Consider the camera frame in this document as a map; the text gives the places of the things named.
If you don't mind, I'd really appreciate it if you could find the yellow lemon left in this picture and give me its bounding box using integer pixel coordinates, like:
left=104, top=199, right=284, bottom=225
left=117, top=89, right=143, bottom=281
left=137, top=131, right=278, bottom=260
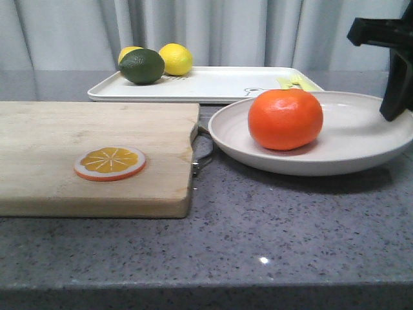
left=117, top=46, right=142, bottom=64

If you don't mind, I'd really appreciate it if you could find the wooden cutting board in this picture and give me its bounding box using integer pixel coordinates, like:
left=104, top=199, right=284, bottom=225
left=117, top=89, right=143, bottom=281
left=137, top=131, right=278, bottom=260
left=1, top=101, right=199, bottom=218

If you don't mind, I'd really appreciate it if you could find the metal board handle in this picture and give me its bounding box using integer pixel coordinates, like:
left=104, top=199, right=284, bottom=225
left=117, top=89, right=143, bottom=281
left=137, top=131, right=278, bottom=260
left=191, top=125, right=214, bottom=177

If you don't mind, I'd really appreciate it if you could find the white rectangular tray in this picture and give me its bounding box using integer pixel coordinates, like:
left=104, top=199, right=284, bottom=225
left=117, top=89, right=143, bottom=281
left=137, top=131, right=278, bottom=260
left=88, top=67, right=323, bottom=105

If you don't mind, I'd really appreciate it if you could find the orange slice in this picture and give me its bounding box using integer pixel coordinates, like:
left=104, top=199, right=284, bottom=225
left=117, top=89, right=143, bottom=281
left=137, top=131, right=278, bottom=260
left=74, top=146, right=146, bottom=181

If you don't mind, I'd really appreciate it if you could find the orange mandarin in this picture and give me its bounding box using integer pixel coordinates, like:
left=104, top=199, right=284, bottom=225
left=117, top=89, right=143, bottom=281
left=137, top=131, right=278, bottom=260
left=248, top=88, right=323, bottom=150

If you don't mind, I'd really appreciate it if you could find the yellow plastic fork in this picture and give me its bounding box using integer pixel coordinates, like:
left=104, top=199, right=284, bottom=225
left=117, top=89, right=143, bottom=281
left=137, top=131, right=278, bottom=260
left=290, top=74, right=318, bottom=91

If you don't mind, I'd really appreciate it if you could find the yellow lemon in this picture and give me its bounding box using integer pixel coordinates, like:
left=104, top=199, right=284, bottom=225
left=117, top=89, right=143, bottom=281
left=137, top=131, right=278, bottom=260
left=117, top=46, right=142, bottom=64
left=159, top=43, right=193, bottom=76

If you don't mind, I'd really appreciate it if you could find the beige round plate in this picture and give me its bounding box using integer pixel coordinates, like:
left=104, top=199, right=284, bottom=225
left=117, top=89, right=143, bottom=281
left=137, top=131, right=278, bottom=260
left=208, top=91, right=412, bottom=176

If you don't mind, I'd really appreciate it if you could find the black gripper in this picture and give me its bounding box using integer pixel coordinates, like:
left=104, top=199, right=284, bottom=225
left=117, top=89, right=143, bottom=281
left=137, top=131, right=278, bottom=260
left=347, top=3, right=412, bottom=121

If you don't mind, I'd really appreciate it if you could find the yellow lemon right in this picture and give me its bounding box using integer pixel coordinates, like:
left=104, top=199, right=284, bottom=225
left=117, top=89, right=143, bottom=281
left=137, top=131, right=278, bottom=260
left=159, top=43, right=193, bottom=76

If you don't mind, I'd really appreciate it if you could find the green lime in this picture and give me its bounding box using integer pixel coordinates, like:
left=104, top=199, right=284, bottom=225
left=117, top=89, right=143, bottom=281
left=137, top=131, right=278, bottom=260
left=119, top=48, right=165, bottom=85

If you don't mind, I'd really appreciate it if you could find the grey curtain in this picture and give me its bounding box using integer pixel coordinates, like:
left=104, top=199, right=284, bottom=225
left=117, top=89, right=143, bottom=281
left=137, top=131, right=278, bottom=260
left=1, top=1, right=408, bottom=71

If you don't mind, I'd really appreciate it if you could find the yellow plastic knife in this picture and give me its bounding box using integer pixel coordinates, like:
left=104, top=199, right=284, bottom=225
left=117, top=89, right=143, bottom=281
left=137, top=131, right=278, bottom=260
left=277, top=77, right=294, bottom=90

